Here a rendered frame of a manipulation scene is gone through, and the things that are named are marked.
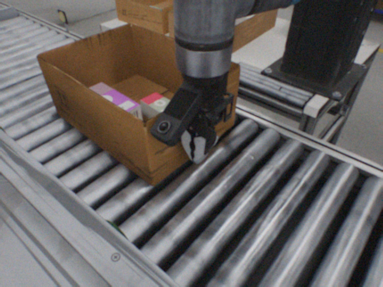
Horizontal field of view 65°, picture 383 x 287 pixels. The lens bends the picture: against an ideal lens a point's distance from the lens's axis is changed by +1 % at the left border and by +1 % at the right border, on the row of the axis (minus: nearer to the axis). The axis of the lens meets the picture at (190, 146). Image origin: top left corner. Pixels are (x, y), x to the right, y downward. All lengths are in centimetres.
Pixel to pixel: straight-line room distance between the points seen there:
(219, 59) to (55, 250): 34
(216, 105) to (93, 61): 47
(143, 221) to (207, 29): 36
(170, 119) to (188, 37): 13
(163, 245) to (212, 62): 32
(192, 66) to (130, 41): 52
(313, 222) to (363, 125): 172
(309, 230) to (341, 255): 6
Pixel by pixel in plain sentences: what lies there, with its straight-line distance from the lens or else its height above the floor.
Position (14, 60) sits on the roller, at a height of 75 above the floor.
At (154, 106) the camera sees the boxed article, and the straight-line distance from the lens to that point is 77.
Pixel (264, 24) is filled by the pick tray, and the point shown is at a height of 79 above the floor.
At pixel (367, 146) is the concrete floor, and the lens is 214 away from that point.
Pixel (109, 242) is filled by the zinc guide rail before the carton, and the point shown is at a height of 89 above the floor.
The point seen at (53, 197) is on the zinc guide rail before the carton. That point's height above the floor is 89.
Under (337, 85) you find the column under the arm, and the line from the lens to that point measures 103.
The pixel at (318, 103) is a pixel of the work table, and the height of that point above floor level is 75.
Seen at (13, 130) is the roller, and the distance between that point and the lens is 89.
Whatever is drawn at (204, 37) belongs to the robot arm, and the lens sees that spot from 44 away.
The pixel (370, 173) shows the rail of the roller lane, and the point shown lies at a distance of 78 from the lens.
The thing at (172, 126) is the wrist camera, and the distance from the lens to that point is 47.
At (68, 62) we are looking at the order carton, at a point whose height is 88.
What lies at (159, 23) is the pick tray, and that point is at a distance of 130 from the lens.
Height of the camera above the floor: 123
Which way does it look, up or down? 42 degrees down
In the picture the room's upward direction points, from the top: straight up
